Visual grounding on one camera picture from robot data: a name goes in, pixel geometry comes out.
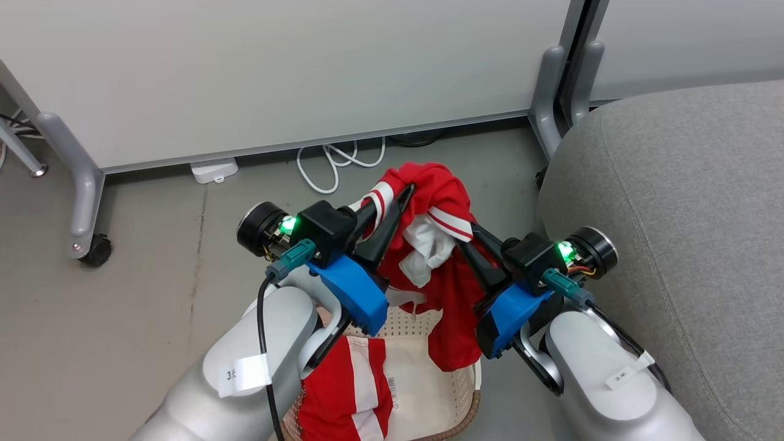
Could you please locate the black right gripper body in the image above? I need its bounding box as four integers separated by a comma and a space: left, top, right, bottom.
501, 225, 619, 290

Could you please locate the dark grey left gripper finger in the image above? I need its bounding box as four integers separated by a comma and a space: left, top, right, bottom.
349, 200, 380, 241
354, 184, 417, 266

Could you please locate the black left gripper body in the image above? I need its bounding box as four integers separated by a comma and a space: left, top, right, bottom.
236, 199, 361, 268

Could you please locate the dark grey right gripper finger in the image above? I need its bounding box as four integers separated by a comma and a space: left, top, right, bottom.
470, 224, 514, 284
453, 239, 500, 296

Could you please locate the red white sports jersey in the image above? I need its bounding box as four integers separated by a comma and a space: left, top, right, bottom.
360, 161, 502, 373

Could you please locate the cream perforated laundry basket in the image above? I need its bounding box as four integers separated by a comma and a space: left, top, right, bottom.
281, 304, 483, 441

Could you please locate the white power adapter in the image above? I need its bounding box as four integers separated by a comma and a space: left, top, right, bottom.
189, 157, 239, 185

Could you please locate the grey fabric sofa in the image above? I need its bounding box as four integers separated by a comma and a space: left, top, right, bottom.
538, 80, 784, 441

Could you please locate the large white partition panel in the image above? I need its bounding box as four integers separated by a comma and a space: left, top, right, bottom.
0, 0, 579, 175

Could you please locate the red white striped garment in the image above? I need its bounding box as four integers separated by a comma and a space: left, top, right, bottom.
297, 335, 396, 441

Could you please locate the grey partition leg with caster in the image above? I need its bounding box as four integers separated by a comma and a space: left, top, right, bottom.
35, 110, 113, 268

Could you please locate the white partition panel behind sofa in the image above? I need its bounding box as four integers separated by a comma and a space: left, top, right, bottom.
587, 0, 784, 104

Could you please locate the thin grey metal leg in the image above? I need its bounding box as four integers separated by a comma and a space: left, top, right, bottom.
0, 118, 49, 179

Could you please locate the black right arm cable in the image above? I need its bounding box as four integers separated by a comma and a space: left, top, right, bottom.
541, 268, 673, 394

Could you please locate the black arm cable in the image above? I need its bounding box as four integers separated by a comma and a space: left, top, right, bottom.
256, 239, 318, 441
541, 268, 673, 394

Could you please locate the white coiled cable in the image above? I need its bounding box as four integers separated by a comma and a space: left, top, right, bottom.
296, 137, 388, 195

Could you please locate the black floor cable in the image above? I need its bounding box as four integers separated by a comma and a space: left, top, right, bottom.
387, 127, 449, 149

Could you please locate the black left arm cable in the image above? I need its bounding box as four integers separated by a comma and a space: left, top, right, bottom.
256, 239, 318, 441

